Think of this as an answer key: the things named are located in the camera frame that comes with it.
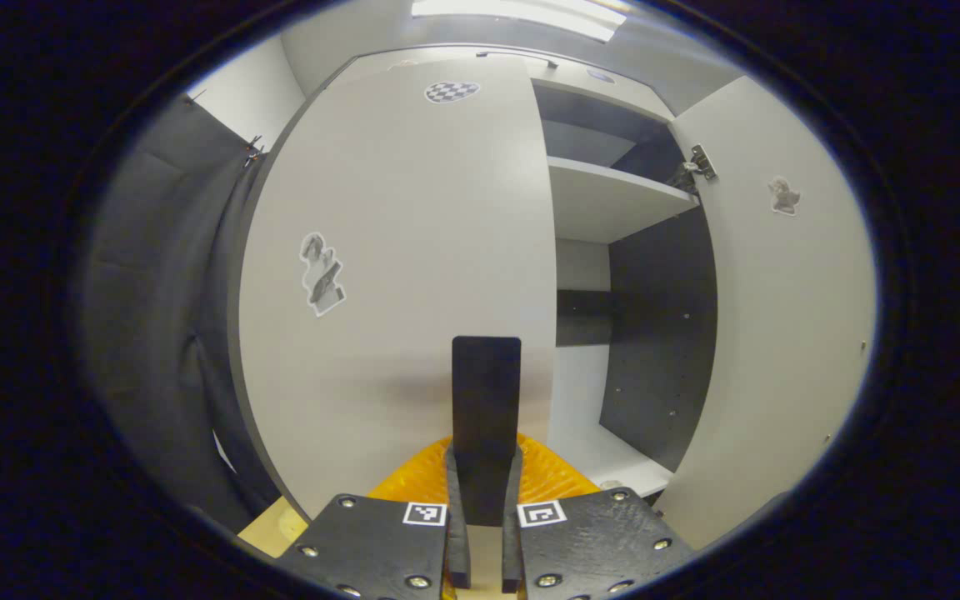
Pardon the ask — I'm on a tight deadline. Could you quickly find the white cabinet shelf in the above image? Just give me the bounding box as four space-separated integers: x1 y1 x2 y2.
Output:
547 156 700 245
548 421 675 499

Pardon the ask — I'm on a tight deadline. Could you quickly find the long ceiling light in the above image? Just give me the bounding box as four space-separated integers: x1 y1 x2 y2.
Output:
411 0 631 43

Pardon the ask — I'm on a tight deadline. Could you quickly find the grey cabinet door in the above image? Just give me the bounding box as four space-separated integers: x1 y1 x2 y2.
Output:
228 54 560 522
655 75 878 551

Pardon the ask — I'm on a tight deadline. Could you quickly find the metal drawer handle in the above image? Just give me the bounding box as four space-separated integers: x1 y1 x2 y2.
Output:
476 50 558 69

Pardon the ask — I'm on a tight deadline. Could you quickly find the grey double-door shoe cabinet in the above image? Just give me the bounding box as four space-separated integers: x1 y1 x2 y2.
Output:
355 42 718 501

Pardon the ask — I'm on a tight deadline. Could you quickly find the black door handle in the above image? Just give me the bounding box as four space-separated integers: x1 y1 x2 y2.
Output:
451 336 523 528

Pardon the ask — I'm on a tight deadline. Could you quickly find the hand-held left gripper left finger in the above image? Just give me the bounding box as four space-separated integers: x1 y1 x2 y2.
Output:
276 446 473 600

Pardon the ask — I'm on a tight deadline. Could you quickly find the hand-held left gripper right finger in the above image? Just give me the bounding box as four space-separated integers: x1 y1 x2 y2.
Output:
501 433 695 597

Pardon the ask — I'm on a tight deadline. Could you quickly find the black backdrop cloth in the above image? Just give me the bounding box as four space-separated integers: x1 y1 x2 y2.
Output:
84 92 281 534

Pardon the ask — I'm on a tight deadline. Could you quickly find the metal door hinge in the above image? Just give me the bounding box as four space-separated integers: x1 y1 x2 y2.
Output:
680 144 718 188

